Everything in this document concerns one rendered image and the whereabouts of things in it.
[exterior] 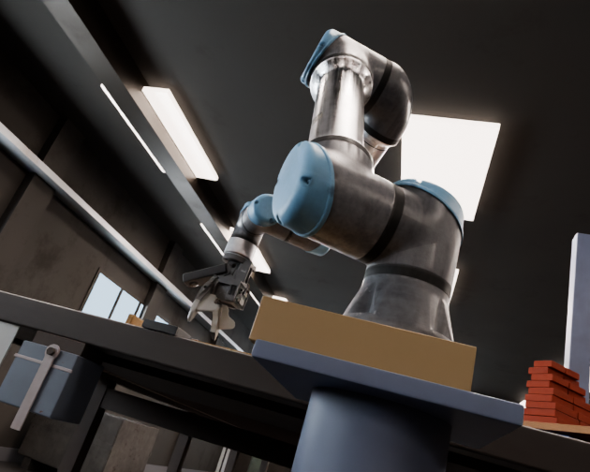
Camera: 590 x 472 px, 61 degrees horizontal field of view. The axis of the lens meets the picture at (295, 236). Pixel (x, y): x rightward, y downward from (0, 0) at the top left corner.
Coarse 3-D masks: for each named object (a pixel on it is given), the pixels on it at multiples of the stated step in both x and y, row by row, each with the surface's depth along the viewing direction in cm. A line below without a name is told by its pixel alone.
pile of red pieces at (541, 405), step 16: (528, 368) 170; (544, 368) 165; (560, 368) 165; (528, 384) 167; (544, 384) 162; (560, 384) 162; (576, 384) 168; (528, 400) 164; (544, 400) 159; (560, 400) 159; (576, 400) 162; (528, 416) 161; (544, 416) 157; (560, 416) 155; (576, 416) 159
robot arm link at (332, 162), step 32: (320, 64) 90; (352, 64) 89; (384, 64) 95; (320, 96) 84; (352, 96) 82; (320, 128) 74; (352, 128) 74; (288, 160) 68; (320, 160) 61; (352, 160) 65; (288, 192) 63; (320, 192) 61; (352, 192) 62; (384, 192) 63; (288, 224) 64; (320, 224) 62; (352, 224) 62; (384, 224) 63; (352, 256) 66
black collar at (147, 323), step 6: (144, 318) 99; (144, 324) 98; (150, 324) 98; (156, 324) 98; (162, 324) 98; (168, 324) 97; (156, 330) 97; (162, 330) 97; (168, 330) 97; (174, 330) 97; (180, 330) 98; (180, 336) 98; (186, 336) 101
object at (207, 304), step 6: (210, 294) 118; (198, 300) 115; (204, 300) 116; (210, 300) 116; (192, 306) 114; (198, 306) 114; (204, 306) 114; (210, 306) 114; (216, 306) 114; (192, 312) 113; (198, 312) 115; (192, 318) 113
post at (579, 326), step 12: (576, 240) 291; (588, 240) 289; (576, 252) 287; (588, 252) 286; (576, 264) 284; (588, 264) 283; (576, 276) 281; (588, 276) 280; (576, 288) 278; (588, 288) 277; (576, 300) 275; (588, 300) 274; (576, 312) 272; (588, 312) 271; (576, 324) 270; (588, 324) 268; (576, 336) 267; (588, 336) 266; (576, 348) 264; (588, 348) 263; (576, 360) 262; (588, 360) 260; (576, 372) 259; (588, 372) 258; (588, 384) 255; (588, 396) 253
